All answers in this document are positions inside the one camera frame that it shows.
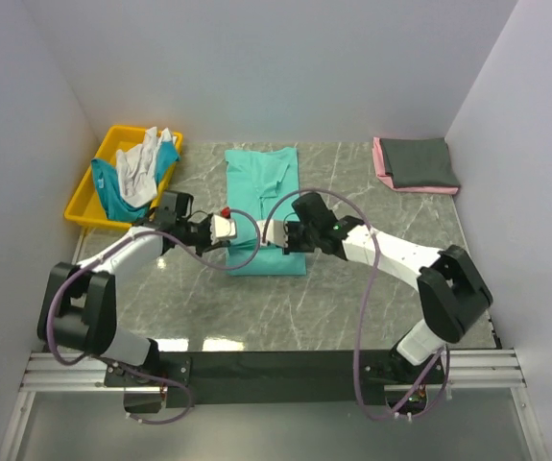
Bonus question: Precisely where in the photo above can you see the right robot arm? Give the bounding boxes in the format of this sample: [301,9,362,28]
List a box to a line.
[264,192,493,366]

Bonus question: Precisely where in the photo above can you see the aluminium frame rail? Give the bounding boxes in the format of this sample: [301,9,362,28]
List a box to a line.
[0,230,550,461]

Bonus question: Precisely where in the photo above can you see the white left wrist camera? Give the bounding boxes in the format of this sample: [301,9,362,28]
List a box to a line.
[210,214,237,245]

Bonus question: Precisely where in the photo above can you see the folded pink t shirt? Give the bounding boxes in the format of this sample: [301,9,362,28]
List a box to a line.
[372,137,461,195]

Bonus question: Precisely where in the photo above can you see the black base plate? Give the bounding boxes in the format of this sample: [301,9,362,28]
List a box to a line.
[102,349,447,415]

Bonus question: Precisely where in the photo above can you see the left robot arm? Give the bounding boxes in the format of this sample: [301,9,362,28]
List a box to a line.
[36,192,236,374]

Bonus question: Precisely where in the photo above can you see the folded dark grey t shirt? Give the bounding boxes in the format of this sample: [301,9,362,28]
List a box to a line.
[379,138,461,188]

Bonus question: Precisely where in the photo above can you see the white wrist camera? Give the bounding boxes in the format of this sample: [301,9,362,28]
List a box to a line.
[210,214,237,245]
[257,219,288,249]

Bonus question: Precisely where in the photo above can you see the mint green polo shirt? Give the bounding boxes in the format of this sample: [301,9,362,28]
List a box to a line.
[225,147,306,277]

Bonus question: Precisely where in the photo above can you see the teal t shirt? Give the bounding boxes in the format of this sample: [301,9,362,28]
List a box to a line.
[91,159,157,222]

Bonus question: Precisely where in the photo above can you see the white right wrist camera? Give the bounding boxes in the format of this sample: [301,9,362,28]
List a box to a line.
[257,219,288,249]

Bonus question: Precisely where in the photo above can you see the white t shirt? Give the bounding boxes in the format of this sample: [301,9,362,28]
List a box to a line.
[115,127,180,208]

